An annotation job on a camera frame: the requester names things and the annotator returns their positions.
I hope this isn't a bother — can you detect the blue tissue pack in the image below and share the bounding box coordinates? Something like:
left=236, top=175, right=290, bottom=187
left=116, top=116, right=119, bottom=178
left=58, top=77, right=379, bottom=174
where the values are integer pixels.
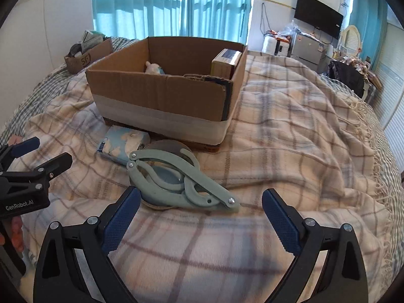
left=96, top=125, right=151, bottom=166

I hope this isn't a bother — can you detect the green folding hanger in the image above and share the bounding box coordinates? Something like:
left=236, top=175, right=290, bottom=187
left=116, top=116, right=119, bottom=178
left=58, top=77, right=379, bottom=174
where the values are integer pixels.
left=127, top=148, right=240, bottom=213

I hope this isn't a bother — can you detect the white plush toy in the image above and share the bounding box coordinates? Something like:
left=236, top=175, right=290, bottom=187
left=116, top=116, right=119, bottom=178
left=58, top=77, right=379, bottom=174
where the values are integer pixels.
left=145, top=61, right=165, bottom=74

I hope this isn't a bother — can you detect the red white medicine box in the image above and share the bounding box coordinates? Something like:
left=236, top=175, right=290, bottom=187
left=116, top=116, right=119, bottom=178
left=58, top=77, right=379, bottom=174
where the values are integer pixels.
left=210, top=48, right=242, bottom=79

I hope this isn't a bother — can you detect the green checked bed sheet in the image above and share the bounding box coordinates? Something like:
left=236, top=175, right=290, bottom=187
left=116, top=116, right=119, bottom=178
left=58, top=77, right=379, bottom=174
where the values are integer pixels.
left=0, top=36, right=140, bottom=146

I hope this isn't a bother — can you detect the small cardboard box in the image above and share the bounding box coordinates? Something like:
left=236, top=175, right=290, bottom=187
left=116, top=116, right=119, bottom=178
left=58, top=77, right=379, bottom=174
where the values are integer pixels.
left=64, top=30, right=113, bottom=74

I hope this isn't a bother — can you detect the beige plaid blanket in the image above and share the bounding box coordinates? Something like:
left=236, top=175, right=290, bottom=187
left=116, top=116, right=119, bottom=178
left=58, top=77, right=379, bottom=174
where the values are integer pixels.
left=15, top=56, right=392, bottom=302

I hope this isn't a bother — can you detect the large open cardboard box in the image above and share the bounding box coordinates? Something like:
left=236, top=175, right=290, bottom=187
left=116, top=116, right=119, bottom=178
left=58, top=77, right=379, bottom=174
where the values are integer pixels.
left=86, top=36, right=248, bottom=146

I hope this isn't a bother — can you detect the white louvred wardrobe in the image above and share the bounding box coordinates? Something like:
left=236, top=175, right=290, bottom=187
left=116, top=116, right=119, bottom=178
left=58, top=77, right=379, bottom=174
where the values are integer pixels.
left=373, top=23, right=403, bottom=172

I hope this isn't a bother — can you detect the chair with black jacket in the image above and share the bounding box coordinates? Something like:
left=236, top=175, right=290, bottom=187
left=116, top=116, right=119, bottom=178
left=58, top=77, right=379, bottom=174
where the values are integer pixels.
left=327, top=57, right=383, bottom=105

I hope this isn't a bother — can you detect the silver mini fridge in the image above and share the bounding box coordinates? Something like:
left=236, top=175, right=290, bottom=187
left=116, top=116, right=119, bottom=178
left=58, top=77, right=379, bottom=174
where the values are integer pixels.
left=290, top=32, right=324, bottom=71

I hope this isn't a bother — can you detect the white oval mirror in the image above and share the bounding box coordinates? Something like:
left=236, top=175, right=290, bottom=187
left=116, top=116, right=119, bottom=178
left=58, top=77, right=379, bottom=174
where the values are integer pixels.
left=338, top=25, right=362, bottom=57

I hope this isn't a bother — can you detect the teal window curtain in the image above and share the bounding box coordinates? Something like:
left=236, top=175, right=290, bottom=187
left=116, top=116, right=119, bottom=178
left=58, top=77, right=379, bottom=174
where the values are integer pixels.
left=92, top=0, right=251, bottom=44

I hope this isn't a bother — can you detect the white suitcase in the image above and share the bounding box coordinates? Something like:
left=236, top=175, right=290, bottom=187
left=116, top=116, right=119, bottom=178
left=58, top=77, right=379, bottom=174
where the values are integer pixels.
left=262, top=35, right=290, bottom=57

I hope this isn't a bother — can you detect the teal side curtain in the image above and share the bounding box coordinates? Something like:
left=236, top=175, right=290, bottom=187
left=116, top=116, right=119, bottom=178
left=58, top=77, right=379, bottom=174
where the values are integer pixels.
left=349, top=0, right=388, bottom=70

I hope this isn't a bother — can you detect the black wall television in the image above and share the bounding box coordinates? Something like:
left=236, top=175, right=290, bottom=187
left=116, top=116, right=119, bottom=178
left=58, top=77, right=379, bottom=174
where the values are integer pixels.
left=294, top=0, right=344, bottom=39

